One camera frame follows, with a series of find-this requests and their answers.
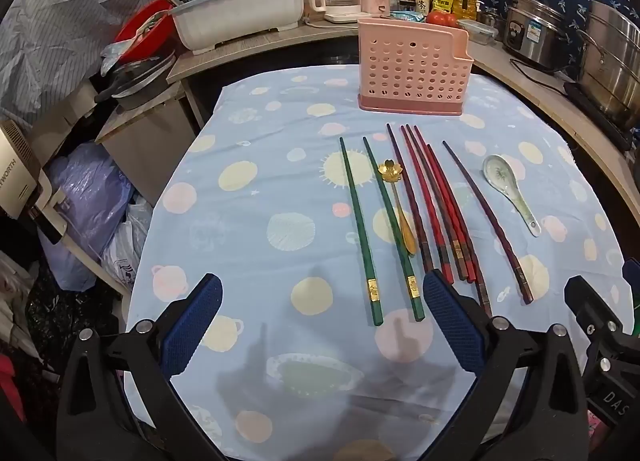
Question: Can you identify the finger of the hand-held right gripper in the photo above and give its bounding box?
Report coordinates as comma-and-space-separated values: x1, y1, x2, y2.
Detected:
623, 257, 640, 302
564, 275, 626, 357

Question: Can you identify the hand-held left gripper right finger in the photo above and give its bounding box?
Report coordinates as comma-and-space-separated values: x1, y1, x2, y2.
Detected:
422, 271, 591, 461

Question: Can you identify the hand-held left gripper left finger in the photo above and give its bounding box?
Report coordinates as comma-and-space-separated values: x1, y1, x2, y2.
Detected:
55, 272, 223, 461

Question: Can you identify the dark purple chopstick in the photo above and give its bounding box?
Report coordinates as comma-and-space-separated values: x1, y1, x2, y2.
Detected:
386, 124, 435, 274
442, 140, 535, 304
426, 144, 493, 317

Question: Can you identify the gold flower spoon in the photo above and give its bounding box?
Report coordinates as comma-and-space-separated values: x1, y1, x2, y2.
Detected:
382, 160, 417, 256

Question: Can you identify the green chopstick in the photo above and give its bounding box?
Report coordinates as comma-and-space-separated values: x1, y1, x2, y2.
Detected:
339, 137, 385, 327
362, 136, 426, 321

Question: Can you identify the red chopstick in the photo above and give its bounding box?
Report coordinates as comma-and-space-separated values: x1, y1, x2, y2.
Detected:
414, 126, 477, 284

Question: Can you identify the brown chopstick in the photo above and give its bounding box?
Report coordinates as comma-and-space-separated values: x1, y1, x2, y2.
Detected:
406, 124, 468, 279

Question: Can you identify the red chopsticks bundle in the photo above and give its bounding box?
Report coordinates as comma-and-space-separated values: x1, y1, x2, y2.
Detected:
400, 126, 455, 286

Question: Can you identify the white ceramic spoon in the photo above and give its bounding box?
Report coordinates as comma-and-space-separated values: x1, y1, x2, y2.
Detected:
482, 154, 542, 238

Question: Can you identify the pink perforated utensil holder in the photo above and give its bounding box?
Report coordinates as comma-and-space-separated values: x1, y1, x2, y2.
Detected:
357, 18, 473, 117

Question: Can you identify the white plastic bag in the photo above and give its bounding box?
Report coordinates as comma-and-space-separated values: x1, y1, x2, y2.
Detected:
101, 196, 154, 293

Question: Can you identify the blue planet print tablecloth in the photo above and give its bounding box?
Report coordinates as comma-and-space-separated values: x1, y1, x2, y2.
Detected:
122, 64, 636, 461

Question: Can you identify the purple plastic bag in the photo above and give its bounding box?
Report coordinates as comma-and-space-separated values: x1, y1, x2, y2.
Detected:
41, 141, 135, 292

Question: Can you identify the black induction cooker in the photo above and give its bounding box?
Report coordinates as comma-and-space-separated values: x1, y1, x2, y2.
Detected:
564, 80, 640, 152

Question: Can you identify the small wooden cabinet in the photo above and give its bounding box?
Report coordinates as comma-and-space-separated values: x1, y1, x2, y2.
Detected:
94, 85, 202, 208

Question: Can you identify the large steel pot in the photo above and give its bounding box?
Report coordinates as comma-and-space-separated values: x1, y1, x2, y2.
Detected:
575, 0, 640, 128

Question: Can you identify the white appliance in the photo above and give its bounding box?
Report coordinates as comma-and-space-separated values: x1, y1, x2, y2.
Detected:
0, 118, 69, 243

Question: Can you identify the black wok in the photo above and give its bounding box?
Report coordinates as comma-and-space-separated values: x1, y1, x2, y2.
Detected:
94, 54, 177, 111

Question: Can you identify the steel rice cooker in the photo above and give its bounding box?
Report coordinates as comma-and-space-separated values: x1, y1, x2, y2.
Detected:
502, 0, 572, 73

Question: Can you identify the glass food container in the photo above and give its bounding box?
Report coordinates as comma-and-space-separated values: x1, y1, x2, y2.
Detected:
457, 18, 500, 46

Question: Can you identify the red plastic basin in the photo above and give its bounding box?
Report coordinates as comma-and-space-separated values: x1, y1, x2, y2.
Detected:
115, 0, 176, 49

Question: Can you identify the grey dish drainer with lid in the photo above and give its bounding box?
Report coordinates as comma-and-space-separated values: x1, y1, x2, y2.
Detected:
169, 0, 307, 55

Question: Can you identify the grey striped cloth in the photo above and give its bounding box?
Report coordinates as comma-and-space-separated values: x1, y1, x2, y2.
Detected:
0, 0, 187, 118

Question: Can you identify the black power cable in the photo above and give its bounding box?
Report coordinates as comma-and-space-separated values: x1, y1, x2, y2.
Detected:
509, 58, 567, 88

